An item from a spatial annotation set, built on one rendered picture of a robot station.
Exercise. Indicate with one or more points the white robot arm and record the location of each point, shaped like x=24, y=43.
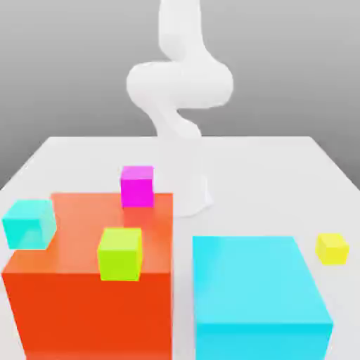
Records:
x=180, y=81

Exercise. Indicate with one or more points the small magenta cube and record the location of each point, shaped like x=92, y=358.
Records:
x=137, y=191

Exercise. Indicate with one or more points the small lime green cube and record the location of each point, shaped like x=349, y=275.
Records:
x=119, y=258

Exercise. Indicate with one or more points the small cyan cube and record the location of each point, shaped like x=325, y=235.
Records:
x=28, y=225

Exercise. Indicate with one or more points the small yellow cube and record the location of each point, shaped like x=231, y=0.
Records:
x=332, y=250

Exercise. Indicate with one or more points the large cyan box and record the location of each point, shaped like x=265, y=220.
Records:
x=258, y=287

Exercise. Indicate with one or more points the large orange box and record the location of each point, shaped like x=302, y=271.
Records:
x=84, y=309

